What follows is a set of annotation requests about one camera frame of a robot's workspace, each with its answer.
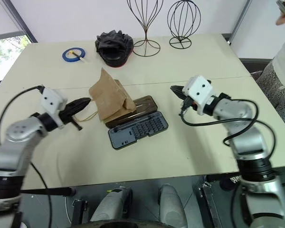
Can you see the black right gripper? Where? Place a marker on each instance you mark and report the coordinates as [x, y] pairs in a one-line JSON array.
[[188, 104]]

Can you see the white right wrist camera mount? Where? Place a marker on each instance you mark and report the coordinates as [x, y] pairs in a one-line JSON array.
[[200, 91]]

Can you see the brown paper bag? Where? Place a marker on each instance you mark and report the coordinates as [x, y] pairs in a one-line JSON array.
[[109, 97]]

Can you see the grey metal post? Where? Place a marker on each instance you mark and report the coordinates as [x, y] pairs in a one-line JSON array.
[[238, 23]]

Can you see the black and white marker pen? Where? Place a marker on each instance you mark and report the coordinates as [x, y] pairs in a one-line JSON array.
[[79, 57]]

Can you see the grey screwdriver bit case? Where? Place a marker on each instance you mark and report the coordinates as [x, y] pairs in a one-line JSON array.
[[142, 129]]

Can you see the person in patterned clothes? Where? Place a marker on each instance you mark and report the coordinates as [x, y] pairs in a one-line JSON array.
[[282, 71]]

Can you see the dark window frame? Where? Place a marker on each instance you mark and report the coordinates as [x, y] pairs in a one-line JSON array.
[[26, 26]]

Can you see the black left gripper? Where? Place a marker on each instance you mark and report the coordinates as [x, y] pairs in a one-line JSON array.
[[66, 114]]

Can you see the blue tape roll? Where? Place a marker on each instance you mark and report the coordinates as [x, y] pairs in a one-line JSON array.
[[67, 56]]

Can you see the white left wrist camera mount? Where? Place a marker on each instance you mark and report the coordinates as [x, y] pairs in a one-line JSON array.
[[51, 97]]

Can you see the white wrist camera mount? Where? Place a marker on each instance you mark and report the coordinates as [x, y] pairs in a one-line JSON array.
[[200, 91], [51, 97]]

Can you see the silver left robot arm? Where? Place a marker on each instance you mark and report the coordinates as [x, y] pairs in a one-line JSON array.
[[16, 142]]

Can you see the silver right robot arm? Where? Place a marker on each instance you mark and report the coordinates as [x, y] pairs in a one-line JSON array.
[[247, 140]]

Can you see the grey robot leg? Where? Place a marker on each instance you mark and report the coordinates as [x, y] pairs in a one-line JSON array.
[[172, 206], [111, 206]]

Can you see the black metal frame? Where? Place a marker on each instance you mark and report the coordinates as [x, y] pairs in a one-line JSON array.
[[207, 204]]

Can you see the black bag over round bin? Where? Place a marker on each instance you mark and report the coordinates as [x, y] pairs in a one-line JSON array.
[[115, 51]]

